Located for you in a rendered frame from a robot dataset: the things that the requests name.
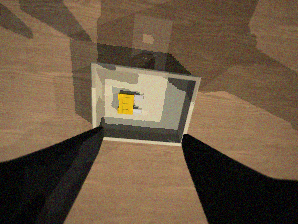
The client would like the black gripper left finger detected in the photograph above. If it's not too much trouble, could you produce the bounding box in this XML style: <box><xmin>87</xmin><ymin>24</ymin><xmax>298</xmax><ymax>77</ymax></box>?
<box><xmin>0</xmin><ymin>127</ymin><xmax>104</xmax><ymax>224</ymax></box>

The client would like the yellow fuse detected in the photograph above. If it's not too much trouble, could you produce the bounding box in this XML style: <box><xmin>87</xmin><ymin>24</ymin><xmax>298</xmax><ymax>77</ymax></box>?
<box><xmin>117</xmin><ymin>92</ymin><xmax>143</xmax><ymax>115</ymax></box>

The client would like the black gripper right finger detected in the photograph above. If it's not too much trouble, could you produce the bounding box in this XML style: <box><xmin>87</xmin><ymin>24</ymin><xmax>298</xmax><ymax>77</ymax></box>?
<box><xmin>181</xmin><ymin>134</ymin><xmax>298</xmax><ymax>224</ymax></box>

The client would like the cream open-top tray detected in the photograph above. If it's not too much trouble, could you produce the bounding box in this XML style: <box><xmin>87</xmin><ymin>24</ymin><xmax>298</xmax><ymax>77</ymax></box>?
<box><xmin>90</xmin><ymin>62</ymin><xmax>201</xmax><ymax>146</ymax></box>

